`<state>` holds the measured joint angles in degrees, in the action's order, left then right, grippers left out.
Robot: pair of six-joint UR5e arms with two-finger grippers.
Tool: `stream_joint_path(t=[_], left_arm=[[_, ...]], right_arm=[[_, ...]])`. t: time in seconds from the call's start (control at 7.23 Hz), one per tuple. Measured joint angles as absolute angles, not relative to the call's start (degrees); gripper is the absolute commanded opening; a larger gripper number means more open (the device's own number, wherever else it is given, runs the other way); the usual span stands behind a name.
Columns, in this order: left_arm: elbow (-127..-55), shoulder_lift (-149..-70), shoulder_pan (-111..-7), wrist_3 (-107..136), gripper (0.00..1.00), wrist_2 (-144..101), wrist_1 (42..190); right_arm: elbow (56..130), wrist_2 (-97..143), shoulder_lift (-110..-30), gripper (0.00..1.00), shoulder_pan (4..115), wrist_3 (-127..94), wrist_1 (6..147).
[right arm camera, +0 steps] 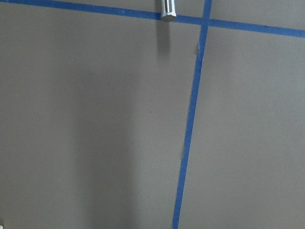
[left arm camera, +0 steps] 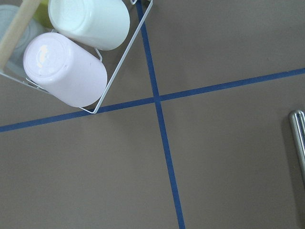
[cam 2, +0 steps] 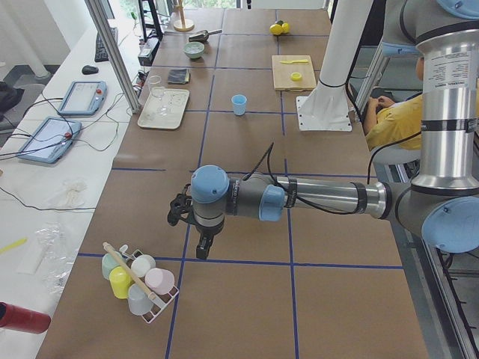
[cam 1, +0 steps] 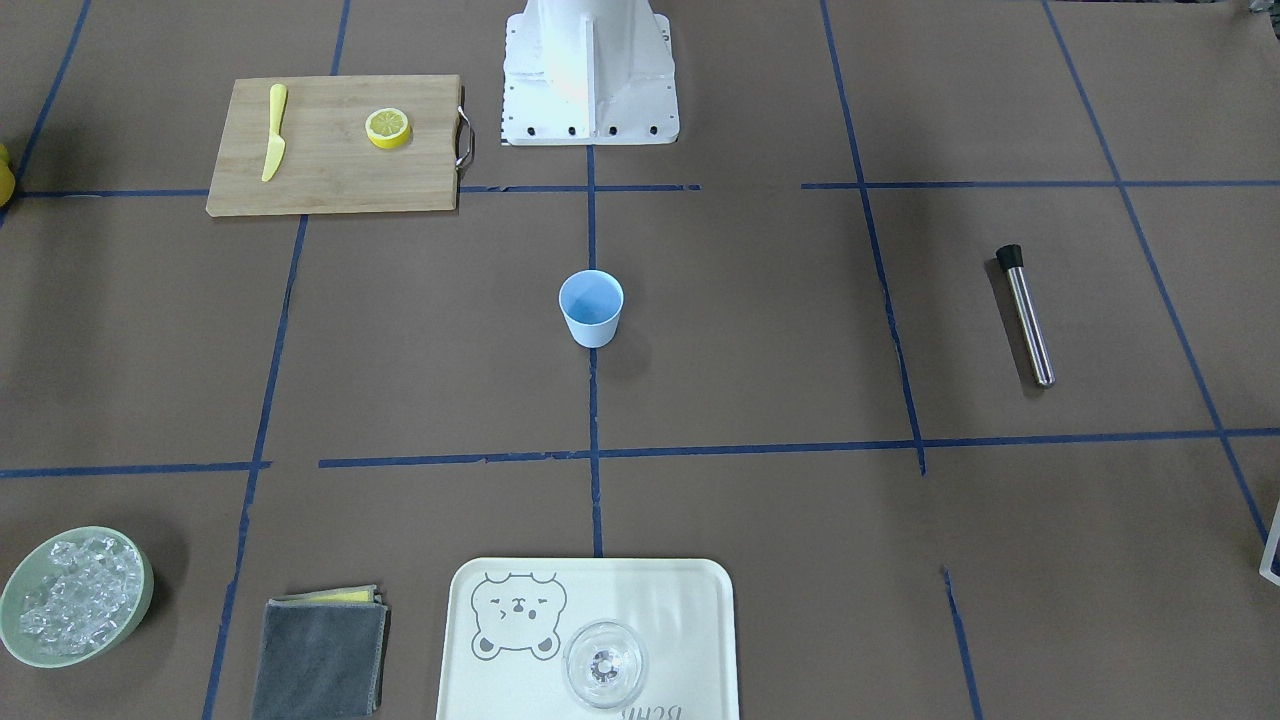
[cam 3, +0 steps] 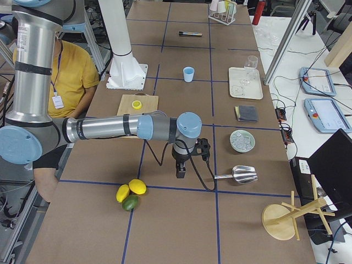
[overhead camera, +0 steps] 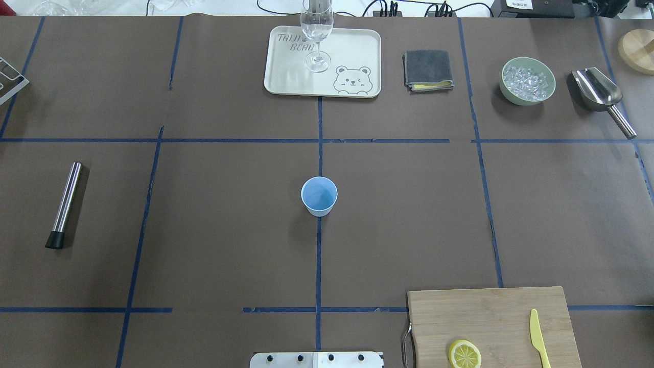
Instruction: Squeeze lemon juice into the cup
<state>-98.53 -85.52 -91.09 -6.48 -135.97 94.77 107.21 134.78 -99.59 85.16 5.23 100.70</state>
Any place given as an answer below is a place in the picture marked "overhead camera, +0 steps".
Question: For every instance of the steel ice scoop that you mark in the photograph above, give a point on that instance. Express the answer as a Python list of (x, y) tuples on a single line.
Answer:
[(599, 93)]

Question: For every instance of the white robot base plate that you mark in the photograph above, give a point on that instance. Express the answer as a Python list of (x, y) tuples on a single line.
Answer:
[(318, 359)]

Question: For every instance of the cream bear serving tray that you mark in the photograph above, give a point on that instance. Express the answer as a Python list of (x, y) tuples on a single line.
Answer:
[(355, 69)]

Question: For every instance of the white wire cup rack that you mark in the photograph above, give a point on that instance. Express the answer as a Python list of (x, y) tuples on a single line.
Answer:
[(12, 81)]

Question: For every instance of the bamboo cutting board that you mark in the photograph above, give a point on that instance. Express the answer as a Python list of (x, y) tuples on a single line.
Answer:
[(496, 320)]

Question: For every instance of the lemon slice on board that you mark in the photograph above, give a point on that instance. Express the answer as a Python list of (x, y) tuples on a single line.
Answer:
[(463, 353)]

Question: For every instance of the green bowl of ice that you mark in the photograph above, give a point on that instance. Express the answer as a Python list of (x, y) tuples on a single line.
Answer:
[(525, 81)]

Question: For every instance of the folded grey cloth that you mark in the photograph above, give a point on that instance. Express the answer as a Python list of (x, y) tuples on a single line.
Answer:
[(427, 70)]

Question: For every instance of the yellow plastic knife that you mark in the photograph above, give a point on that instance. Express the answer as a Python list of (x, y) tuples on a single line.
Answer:
[(537, 339)]

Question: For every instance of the light blue paper cup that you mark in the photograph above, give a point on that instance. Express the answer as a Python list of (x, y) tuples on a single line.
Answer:
[(319, 195)]

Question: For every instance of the wooden cup tree stand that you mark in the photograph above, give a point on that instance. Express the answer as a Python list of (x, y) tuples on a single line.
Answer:
[(636, 50)]

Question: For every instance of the clear wine glass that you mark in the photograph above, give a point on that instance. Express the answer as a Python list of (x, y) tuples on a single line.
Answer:
[(317, 20)]

